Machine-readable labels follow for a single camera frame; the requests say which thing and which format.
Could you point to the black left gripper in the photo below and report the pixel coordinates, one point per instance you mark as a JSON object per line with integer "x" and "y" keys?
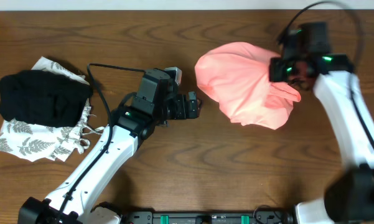
{"x": 193, "y": 112}

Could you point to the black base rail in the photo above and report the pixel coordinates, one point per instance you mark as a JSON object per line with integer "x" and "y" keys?
{"x": 205, "y": 217}

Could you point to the white fern-print drawstring bag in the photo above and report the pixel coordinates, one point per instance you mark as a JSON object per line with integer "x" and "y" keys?
{"x": 34, "y": 141}

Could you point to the pink cloth garment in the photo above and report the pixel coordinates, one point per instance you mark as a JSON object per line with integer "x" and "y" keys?
{"x": 236, "y": 76}

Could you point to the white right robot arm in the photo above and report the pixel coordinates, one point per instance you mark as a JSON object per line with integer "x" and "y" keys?
{"x": 350, "y": 198}

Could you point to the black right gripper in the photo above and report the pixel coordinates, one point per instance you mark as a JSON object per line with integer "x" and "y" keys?
{"x": 277, "y": 74}

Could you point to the black folded garment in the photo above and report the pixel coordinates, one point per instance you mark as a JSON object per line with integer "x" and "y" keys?
{"x": 44, "y": 98}

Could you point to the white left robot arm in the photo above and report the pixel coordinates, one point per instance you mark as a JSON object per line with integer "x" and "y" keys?
{"x": 129, "y": 125}

